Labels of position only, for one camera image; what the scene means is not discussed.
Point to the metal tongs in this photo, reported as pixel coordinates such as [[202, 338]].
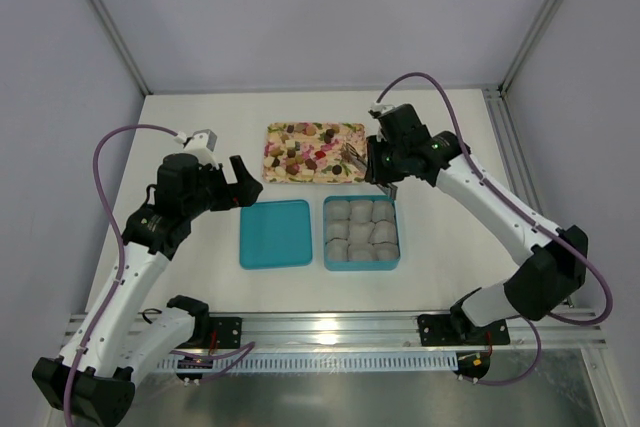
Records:
[[350, 155]]

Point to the brown round chocolate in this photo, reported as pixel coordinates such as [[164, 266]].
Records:
[[328, 136]]

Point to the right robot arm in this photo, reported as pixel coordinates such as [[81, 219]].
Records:
[[549, 259]]

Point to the slotted cable duct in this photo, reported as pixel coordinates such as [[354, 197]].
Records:
[[318, 362]]

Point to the teal tin lid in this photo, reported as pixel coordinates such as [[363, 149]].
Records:
[[275, 234]]

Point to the aluminium rail frame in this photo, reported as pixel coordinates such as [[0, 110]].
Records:
[[393, 330]]

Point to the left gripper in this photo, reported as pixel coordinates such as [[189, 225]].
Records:
[[220, 189]]

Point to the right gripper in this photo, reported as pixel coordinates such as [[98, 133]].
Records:
[[375, 161]]

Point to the teal tin box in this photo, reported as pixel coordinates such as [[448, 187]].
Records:
[[382, 253]]

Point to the floral serving tray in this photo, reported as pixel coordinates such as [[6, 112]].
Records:
[[291, 147]]

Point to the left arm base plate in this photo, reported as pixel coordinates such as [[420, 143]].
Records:
[[225, 332]]

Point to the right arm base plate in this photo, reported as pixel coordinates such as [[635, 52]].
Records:
[[446, 330]]

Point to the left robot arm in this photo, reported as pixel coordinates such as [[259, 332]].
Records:
[[96, 374]]

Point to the white paper cup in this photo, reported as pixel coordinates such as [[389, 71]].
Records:
[[337, 210], [361, 210], [360, 233]]

